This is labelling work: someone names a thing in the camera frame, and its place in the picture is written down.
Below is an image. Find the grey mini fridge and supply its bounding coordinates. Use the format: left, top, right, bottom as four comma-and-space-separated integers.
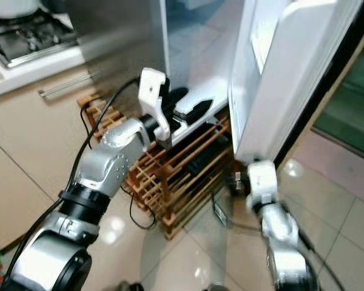
66, 0, 364, 166

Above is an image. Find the beige kitchen cabinet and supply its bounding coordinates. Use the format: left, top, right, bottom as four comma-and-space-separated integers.
0, 53, 146, 253

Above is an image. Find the black power cable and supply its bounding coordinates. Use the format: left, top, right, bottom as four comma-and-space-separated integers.
81, 105, 160, 231

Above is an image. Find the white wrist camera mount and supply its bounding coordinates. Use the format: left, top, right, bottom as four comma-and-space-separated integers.
245, 159, 280, 211
138, 67, 172, 144

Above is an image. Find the robot left leg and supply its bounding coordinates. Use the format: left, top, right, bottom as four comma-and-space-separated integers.
115, 282, 143, 291

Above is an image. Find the steel cabinet handle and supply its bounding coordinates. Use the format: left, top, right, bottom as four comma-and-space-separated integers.
39, 72, 96, 98

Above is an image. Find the black flat device box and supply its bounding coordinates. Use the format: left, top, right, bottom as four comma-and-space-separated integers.
170, 124, 231, 176

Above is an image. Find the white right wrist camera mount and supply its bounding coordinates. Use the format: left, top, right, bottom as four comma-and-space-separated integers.
245, 159, 280, 211

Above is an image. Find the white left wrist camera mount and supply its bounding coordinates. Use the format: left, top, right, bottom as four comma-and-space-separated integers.
138, 67, 172, 144

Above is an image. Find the white pot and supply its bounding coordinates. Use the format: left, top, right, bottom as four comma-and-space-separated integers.
0, 0, 47, 19

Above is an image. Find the glass sliding door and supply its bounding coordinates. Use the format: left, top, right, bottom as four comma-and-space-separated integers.
311, 35, 364, 184

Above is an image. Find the wooden slatted rack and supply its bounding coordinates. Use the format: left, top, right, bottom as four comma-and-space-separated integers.
78, 90, 244, 239

